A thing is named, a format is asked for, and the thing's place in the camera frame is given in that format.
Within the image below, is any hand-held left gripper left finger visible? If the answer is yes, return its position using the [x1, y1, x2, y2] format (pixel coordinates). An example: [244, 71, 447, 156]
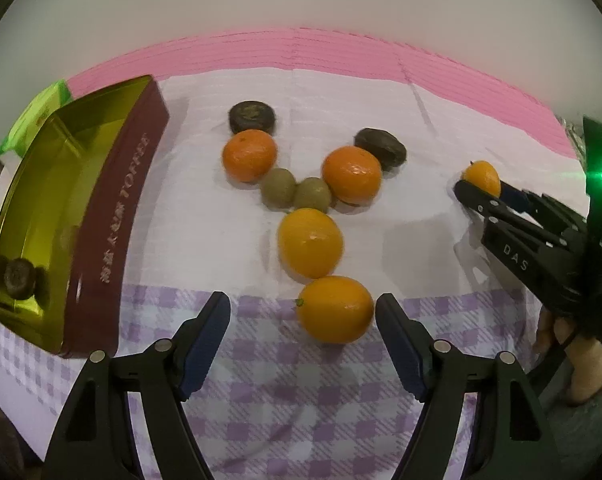
[41, 291, 232, 480]

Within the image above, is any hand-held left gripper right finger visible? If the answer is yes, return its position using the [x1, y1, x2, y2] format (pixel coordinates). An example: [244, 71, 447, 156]
[375, 293, 564, 480]

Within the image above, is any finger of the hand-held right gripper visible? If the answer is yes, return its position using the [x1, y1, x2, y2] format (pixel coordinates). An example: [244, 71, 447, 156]
[454, 179, 590, 317]
[500, 185, 589, 257]

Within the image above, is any small orange kumquat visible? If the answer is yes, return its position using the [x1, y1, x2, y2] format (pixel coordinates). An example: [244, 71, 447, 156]
[462, 160, 503, 198]

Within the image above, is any smooth yellow-orange citrus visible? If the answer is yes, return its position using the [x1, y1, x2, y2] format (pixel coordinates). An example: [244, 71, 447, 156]
[296, 275, 375, 344]
[277, 208, 345, 279]

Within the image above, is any orange mandarin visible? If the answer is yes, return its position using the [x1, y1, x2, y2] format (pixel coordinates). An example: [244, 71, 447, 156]
[222, 129, 279, 184]
[321, 145, 384, 206]

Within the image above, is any dark red gold tin box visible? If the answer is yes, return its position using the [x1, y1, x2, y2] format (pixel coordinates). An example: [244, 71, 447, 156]
[0, 74, 171, 359]

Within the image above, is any person's right hand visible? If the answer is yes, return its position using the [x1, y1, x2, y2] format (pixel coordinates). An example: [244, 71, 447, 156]
[534, 309, 602, 407]

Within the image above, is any dark brown round fruit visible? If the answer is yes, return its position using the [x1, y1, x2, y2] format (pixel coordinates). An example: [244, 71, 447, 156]
[353, 127, 408, 172]
[2, 258, 38, 299]
[228, 100, 278, 136]

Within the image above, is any small green round fruit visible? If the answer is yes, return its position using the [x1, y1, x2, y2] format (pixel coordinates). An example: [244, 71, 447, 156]
[292, 176, 332, 213]
[260, 167, 298, 209]

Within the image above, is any pink purple patterned cloth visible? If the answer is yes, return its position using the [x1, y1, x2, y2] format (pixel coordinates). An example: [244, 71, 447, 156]
[0, 27, 589, 480]

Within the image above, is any green packet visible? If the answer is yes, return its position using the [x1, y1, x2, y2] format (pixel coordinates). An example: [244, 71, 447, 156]
[0, 80, 72, 157]

